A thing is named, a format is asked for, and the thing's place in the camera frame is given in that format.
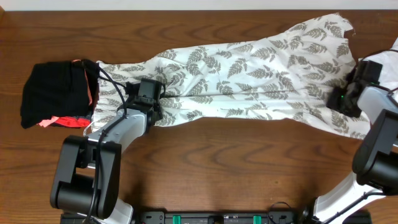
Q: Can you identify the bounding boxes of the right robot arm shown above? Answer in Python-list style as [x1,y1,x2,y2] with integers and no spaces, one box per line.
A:
[297,60,397,224]

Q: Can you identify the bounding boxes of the plain white cloth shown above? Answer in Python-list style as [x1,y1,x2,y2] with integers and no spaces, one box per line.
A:
[360,40,397,107]

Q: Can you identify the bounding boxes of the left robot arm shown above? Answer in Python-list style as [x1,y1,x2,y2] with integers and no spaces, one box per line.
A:
[50,78,165,224]

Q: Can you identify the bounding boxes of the white fern print garment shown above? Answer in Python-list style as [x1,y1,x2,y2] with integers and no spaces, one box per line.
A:
[99,14,370,139]

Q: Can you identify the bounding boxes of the folded black and coral garment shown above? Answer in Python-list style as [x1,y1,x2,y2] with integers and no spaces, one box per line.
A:
[20,60,99,129]

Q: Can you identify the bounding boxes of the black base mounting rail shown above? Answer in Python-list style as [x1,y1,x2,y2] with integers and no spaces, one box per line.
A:
[58,200,302,224]

